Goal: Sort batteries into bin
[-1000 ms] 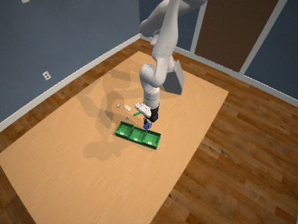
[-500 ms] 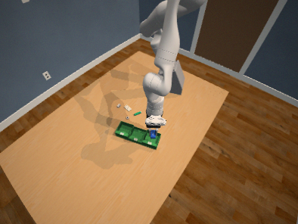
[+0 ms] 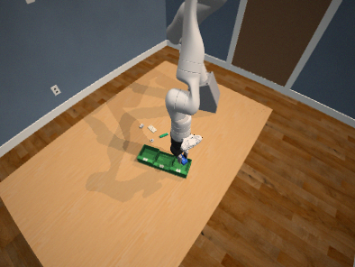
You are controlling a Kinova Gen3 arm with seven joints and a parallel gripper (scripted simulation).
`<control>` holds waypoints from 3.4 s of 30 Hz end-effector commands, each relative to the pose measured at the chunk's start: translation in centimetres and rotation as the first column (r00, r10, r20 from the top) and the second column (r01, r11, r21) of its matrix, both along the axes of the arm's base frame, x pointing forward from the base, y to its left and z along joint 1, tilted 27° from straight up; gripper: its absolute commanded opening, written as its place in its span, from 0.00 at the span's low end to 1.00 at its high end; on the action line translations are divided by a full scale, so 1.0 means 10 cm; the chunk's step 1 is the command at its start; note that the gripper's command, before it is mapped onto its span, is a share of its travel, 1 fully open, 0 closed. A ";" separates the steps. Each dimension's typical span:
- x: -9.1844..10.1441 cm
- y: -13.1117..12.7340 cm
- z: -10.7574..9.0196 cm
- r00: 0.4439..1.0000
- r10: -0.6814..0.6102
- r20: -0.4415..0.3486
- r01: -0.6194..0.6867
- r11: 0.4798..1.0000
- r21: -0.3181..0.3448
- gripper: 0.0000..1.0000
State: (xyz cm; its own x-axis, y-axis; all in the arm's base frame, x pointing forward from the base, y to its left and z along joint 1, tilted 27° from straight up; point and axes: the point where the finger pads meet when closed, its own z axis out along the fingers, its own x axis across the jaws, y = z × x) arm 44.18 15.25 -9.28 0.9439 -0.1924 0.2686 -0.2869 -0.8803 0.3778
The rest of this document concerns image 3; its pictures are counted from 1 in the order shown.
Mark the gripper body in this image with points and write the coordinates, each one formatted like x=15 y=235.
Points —
x=182 y=142

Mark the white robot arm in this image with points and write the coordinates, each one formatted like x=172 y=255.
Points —
x=181 y=104

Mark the green three-compartment tray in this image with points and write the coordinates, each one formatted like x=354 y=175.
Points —
x=167 y=162

